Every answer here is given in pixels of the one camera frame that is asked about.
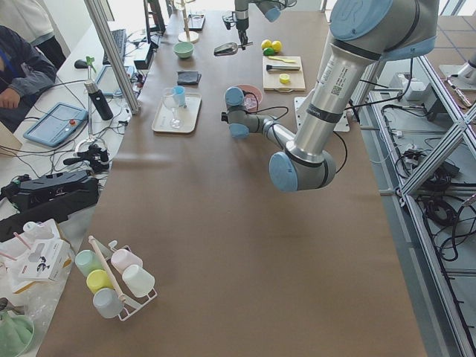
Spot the steel ice scoop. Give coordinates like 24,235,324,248
213,42,253,57

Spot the pink ice bowl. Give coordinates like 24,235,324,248
237,84,263,112

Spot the blue plastic cup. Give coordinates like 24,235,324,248
173,86,186,107

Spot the pink cup on rack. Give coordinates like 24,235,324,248
111,248,143,274

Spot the white cup on rack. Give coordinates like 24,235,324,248
122,264,155,298

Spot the green cup on rack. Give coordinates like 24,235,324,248
74,250,103,277

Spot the yellow cup on rack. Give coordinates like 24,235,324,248
86,269,113,294

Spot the white cup rack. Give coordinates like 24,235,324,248
89,239,158,322

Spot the grey blue cup on rack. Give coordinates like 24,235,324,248
93,288,124,318

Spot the green lime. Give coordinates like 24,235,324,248
263,48,275,57

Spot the yellow plastic knife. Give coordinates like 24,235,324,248
267,56,296,63

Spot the steel muddler black tip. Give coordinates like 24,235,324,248
266,64,300,71

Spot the black glass tray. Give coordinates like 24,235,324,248
187,14,205,32

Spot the wooden glass stand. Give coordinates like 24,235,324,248
174,0,199,43

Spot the yellow lemon slice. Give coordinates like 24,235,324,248
280,74,290,83

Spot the mint green bowl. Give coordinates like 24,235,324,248
173,42,194,60

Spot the wooden cutting board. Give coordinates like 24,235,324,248
263,56,306,91

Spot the dark folded cloth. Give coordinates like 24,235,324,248
177,71,202,86

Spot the clear wine glass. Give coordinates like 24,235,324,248
162,87,182,129

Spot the beige serving tray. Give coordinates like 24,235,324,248
151,93,202,134

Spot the black keyboard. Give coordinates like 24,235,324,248
109,29,127,62

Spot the black thermos bottle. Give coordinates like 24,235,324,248
84,80,113,120

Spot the black computer mouse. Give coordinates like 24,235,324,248
74,59,89,69

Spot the blue teach pendant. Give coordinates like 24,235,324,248
23,103,88,147

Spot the standing person white shirt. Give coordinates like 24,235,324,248
1,0,66,69

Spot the seated person dark jacket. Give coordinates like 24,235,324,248
1,26,57,133

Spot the black equipment case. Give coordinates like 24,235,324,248
1,170,99,242

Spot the white product box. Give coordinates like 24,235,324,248
7,239,71,294

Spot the green bowl with cloth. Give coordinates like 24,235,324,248
1,297,34,356

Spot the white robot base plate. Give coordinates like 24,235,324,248
293,97,350,132

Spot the aluminium frame post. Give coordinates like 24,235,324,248
84,0,140,115

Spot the wooden rack handle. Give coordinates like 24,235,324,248
88,236,126,302

